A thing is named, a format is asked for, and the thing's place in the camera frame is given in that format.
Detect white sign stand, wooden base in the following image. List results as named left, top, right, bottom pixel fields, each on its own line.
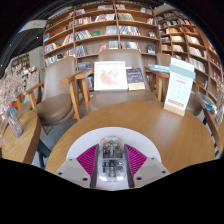
left=163, top=57, right=196, bottom=117

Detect pale blue book stack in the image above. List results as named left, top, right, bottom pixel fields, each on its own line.
left=147, top=63, right=172, bottom=73

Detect white mouse pad, red wrist rest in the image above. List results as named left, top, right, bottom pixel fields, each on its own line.
left=65, top=126, right=162, bottom=192

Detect curved wooden bookshelf unit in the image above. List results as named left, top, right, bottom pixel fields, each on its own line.
left=154, top=9, right=224, bottom=91

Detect wide wooden bookshelf unit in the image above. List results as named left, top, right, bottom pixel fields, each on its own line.
left=42, top=0, right=158, bottom=68

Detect stack of colourful books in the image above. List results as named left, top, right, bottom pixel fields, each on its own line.
left=196, top=91, right=218, bottom=114

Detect brown padded wooden armchair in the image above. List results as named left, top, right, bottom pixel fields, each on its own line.
left=74, top=48, right=161, bottom=114
left=154, top=52, right=208, bottom=116
left=23, top=55, right=83, bottom=127

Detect dark blue book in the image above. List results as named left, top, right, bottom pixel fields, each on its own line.
left=125, top=67, right=146, bottom=91

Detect distant small wooden bookshelf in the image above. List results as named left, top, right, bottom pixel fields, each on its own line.
left=11, top=53, right=31, bottom=73

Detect white hanging ceiling sign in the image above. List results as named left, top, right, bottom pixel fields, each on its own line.
left=18, top=19, right=48, bottom=34

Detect glass vase, pink dried flowers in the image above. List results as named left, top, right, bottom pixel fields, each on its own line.
left=0, top=71, right=28, bottom=138

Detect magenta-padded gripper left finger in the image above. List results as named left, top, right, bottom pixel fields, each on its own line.
left=54, top=143, right=100, bottom=189

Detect white framed red floral picture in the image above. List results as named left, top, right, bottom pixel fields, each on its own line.
left=93, top=60, right=129, bottom=92

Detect transparent computer mouse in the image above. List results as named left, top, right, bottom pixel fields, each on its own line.
left=97, top=136, right=127, bottom=184

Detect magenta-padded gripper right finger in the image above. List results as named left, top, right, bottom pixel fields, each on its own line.
left=123, top=143, right=170, bottom=189

